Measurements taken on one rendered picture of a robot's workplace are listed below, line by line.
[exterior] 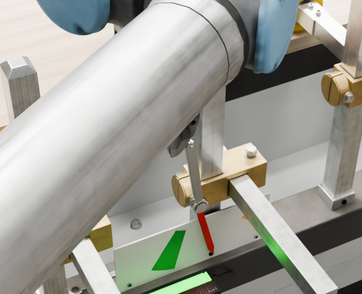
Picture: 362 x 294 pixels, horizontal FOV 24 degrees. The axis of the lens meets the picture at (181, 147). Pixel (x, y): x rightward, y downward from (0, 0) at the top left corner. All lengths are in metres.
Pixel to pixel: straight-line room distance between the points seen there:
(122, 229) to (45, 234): 1.01
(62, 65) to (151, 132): 0.84
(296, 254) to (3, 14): 0.70
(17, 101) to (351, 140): 0.57
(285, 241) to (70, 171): 0.68
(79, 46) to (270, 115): 0.37
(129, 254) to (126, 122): 0.71
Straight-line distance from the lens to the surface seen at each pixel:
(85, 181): 0.51
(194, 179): 1.14
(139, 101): 0.56
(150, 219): 1.51
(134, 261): 1.27
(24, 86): 0.99
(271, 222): 1.18
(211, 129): 1.16
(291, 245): 1.16
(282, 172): 1.61
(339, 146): 1.36
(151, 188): 1.52
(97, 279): 1.13
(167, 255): 1.29
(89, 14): 0.74
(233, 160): 1.26
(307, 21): 1.42
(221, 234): 1.32
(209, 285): 1.31
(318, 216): 1.43
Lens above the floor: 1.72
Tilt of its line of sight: 42 degrees down
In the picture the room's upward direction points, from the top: straight up
